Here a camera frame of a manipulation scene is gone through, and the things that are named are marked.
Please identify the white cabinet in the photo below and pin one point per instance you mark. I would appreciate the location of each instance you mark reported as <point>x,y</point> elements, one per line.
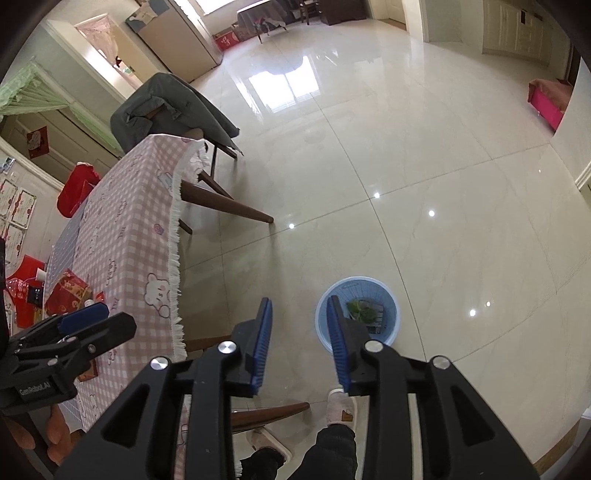
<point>521,32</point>

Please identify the chair with grey jacket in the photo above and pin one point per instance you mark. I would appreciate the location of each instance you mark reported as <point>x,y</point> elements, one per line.
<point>184,106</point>

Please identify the dark wooden chair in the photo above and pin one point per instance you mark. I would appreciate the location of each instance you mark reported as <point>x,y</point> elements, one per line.
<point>308,9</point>

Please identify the red door decoration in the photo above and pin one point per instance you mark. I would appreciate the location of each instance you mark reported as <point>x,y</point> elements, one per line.
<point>37,141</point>

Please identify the red cardboard box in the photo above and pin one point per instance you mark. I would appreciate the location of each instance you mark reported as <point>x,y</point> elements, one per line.
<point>227,40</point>

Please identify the person's left leg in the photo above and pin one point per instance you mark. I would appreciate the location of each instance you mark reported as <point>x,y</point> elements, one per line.
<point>261,466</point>

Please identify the green leafy scrap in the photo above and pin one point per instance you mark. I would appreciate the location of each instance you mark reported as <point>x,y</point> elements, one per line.
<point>358,310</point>

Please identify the beige refrigerator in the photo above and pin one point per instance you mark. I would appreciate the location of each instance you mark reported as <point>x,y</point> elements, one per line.
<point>180,37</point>

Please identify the red patterned packet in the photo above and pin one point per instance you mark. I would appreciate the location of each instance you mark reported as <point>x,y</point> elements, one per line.
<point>69,295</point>

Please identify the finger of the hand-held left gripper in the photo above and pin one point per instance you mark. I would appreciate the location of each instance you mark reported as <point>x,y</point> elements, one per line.
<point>85,316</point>
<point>111,328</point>

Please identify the blue plastic bin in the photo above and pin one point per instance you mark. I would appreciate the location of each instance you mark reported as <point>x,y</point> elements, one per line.
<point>388,304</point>

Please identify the green curtain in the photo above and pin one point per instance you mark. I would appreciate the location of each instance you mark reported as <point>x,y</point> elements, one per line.
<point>32,94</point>

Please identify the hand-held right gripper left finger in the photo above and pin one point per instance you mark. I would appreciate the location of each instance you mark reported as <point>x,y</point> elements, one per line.
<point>263,344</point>

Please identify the pink slipper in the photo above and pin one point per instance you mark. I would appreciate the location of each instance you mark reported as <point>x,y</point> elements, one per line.
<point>270,443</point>
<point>339,408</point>

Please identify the person's right leg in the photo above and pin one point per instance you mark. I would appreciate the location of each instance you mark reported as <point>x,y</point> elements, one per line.
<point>332,452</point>

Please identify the pink checked tablecloth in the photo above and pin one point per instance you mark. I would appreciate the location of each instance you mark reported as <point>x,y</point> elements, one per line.
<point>134,230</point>

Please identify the pink curtain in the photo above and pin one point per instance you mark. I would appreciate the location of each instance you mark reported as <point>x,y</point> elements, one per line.
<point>99,37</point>

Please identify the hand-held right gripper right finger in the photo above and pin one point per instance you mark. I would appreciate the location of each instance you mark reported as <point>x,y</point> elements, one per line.
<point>336,344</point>

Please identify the blue checked cloth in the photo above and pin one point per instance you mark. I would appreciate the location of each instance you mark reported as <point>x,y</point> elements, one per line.
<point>64,249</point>

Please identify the pink left slipper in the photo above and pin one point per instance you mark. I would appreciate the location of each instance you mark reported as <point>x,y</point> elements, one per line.
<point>270,443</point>

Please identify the person's leg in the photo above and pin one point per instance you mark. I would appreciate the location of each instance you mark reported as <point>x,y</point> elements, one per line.
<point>332,452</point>
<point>261,466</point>

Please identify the pink right slipper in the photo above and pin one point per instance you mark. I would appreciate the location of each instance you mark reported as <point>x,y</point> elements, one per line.
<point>339,408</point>

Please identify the wall of framed certificates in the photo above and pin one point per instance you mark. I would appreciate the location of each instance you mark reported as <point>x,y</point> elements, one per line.
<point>16,207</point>

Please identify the table with grey cloth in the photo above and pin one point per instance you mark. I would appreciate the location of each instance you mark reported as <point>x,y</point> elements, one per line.
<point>258,16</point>

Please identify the person's left hand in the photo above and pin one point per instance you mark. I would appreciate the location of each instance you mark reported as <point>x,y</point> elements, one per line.
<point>57,438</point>

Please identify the red paper bag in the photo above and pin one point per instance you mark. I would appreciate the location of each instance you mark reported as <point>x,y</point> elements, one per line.
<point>23,295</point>

